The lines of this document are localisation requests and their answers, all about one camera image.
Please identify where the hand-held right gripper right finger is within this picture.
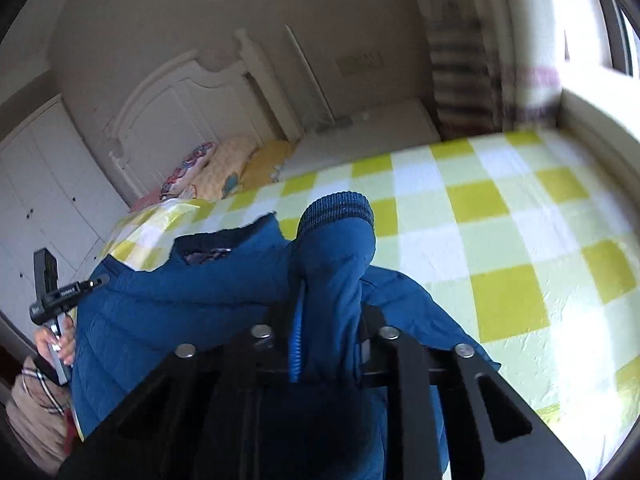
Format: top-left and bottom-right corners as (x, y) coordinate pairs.
(356, 304), (587, 480)

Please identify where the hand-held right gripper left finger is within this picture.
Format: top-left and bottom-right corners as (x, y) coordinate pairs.
(59, 285), (307, 480)

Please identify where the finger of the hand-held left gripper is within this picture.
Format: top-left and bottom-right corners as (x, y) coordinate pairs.
(75, 274), (111, 293)

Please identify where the blue quilted jacket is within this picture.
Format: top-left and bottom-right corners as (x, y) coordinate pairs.
(69, 191), (502, 480)

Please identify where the person's left hand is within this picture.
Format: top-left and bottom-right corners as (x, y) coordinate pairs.
(34, 316), (77, 367)

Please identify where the white wardrobe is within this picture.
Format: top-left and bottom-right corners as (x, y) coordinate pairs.
(0, 94), (132, 323)

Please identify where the plaid beige cloth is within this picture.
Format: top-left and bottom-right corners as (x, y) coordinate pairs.
(7, 355), (78, 477)

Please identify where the patterned pink pillow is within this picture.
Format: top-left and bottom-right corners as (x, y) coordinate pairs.
(159, 142), (217, 202)

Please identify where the yellow checkered bed sheet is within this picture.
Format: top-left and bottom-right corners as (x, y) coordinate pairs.
(99, 127), (640, 480)

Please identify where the beige pillow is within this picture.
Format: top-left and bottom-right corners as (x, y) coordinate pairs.
(189, 134), (259, 202)

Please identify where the white wooden headboard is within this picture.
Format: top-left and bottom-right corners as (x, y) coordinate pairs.
(102, 27), (303, 207)

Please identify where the yellow mattress cover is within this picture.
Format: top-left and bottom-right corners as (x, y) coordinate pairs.
(244, 139), (295, 190)

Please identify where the white bedside table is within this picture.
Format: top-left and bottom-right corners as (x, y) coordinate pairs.
(277, 99), (442, 182)

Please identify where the thin metal pole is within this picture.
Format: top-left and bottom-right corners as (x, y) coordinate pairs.
(284, 25), (337, 128)

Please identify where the beige window sill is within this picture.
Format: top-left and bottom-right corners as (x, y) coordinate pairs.
(559, 86), (640, 201)

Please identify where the printed beige curtain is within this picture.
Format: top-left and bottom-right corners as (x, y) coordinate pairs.
(404, 0), (568, 142)

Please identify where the dark framed window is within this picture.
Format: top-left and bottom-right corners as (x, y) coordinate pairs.
(587, 0), (640, 80)

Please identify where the wall socket plate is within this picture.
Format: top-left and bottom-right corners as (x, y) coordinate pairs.
(334, 51), (385, 77)

